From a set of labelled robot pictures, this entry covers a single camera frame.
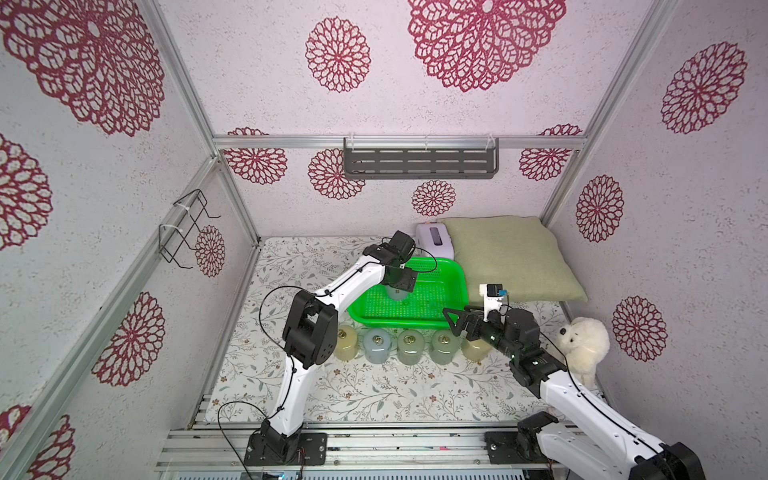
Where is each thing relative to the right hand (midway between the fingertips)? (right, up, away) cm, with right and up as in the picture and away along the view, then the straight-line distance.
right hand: (453, 307), depth 79 cm
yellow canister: (-29, -11, +6) cm, 31 cm away
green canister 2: (-1, -11, +4) cm, 12 cm away
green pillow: (+27, +16, +22) cm, 38 cm away
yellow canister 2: (+8, -13, +6) cm, 16 cm away
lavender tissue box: (-1, +20, +28) cm, 35 cm away
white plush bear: (+30, -8, -7) cm, 32 cm away
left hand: (-14, +6, +16) cm, 22 cm away
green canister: (-11, -12, +6) cm, 17 cm away
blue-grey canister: (-20, -10, +5) cm, 23 cm away
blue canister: (-14, +2, +13) cm, 19 cm away
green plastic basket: (+2, +5, +27) cm, 27 cm away
